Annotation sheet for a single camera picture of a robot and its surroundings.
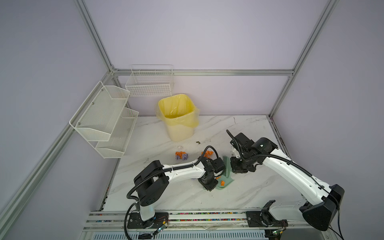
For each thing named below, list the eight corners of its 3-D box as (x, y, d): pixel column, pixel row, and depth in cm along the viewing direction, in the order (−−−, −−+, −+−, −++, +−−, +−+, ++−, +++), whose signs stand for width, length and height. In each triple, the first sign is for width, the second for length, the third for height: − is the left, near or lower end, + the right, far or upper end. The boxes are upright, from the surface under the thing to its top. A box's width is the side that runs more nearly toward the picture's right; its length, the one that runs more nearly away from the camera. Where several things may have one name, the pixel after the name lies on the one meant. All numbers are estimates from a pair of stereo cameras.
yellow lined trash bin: (172, 149, 102) (166, 124, 82) (160, 127, 115) (152, 101, 95) (199, 137, 109) (200, 111, 89) (186, 117, 122) (184, 91, 102)
